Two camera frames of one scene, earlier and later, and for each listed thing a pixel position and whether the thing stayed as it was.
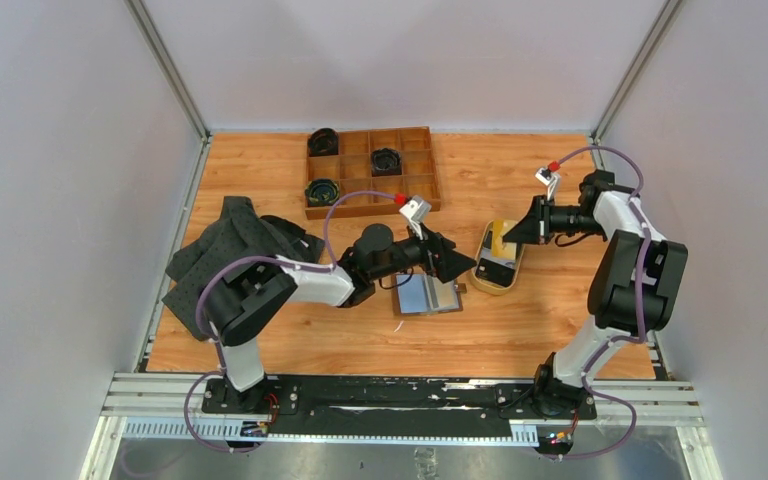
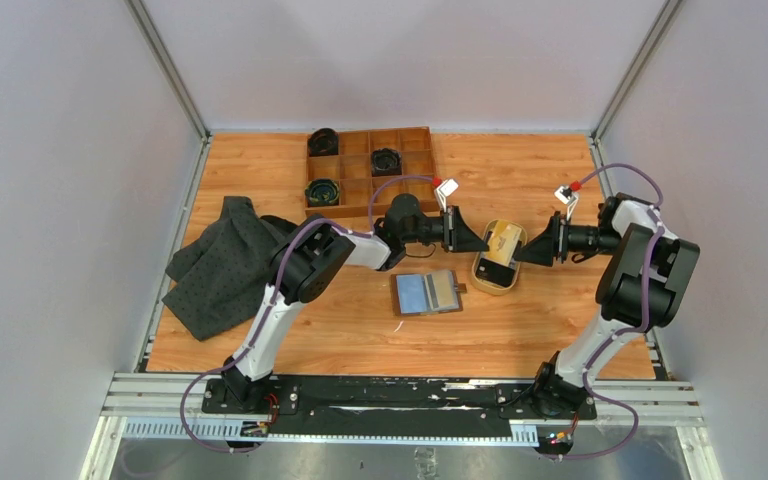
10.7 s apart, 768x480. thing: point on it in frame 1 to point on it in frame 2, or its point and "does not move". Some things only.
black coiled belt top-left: (323, 142) does not move
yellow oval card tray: (499, 264) does not move
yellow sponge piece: (500, 249) does not move
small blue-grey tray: (426, 294) does not move
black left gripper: (447, 263) to (453, 231)
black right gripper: (536, 227) to (553, 242)
